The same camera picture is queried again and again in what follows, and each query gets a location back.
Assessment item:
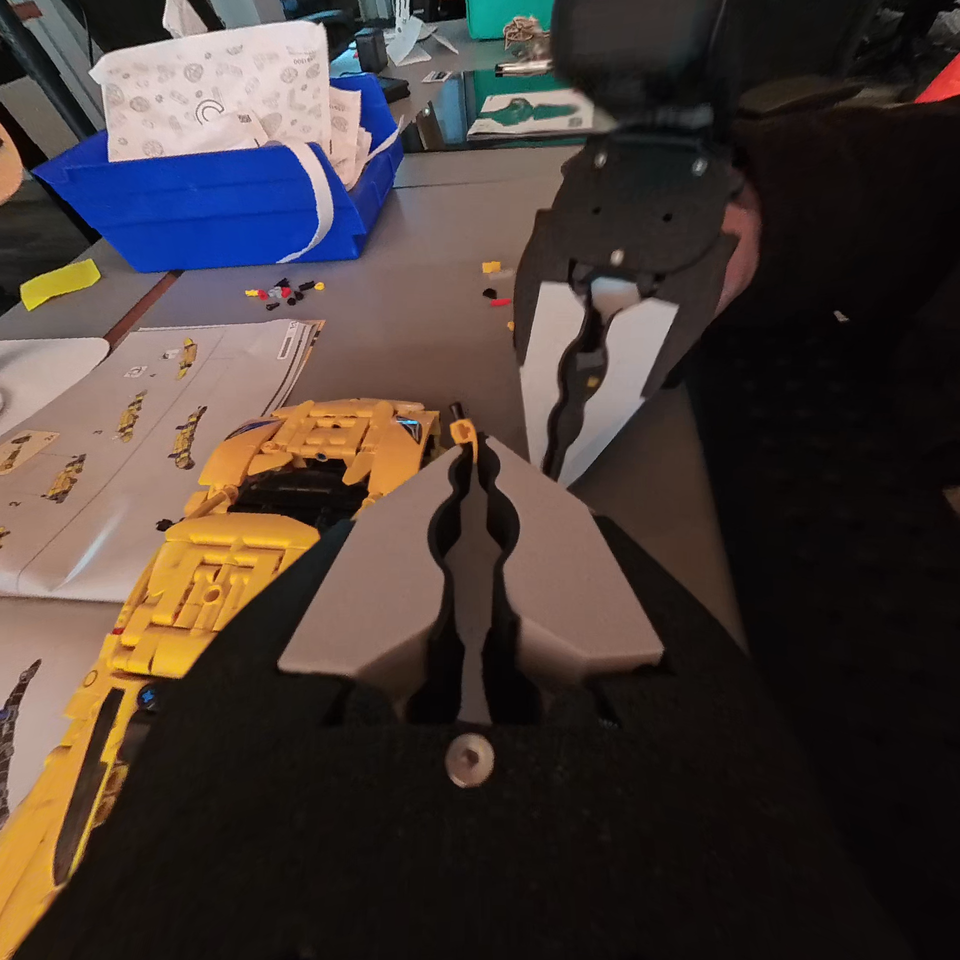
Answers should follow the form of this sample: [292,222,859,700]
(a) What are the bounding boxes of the person's right forearm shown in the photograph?
[731,97,960,331]

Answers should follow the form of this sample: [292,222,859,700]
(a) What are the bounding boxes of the person's right hand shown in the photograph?
[716,183,762,318]

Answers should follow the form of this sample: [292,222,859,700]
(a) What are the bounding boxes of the blue plastic bin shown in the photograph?
[31,72,406,273]

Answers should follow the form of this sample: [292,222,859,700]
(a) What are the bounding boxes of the teal printed booklet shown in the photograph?
[466,91,597,142]

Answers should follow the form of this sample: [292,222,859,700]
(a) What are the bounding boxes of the white folding stand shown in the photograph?
[0,337,111,436]

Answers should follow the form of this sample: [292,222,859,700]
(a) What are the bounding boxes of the wooden desk lamp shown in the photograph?
[386,11,460,67]

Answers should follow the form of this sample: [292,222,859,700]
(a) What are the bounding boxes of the teal plastic bin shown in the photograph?
[465,0,558,40]

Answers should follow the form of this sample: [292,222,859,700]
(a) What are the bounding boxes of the yellow and black loose bricks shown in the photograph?
[480,258,520,333]

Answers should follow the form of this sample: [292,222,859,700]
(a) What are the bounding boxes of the patterned white paper bag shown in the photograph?
[90,18,402,264]

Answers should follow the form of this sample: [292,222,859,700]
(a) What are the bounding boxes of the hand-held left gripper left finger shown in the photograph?
[277,444,470,708]

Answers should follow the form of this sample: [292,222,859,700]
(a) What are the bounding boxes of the yellow brick toy car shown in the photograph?
[0,397,444,939]

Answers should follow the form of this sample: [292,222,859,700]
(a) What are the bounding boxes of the open instruction booklet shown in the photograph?
[0,318,327,826]

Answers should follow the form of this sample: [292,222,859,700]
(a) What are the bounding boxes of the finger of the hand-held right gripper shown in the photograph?
[519,279,594,472]
[555,277,681,489]

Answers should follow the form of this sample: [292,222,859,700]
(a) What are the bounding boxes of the grey desk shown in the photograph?
[0,15,751,826]

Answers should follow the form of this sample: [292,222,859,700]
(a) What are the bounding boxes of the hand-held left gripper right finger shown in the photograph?
[480,436,666,695]

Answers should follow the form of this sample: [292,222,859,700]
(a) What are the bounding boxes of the cluster of tiny pin pieces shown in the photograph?
[243,277,327,310]

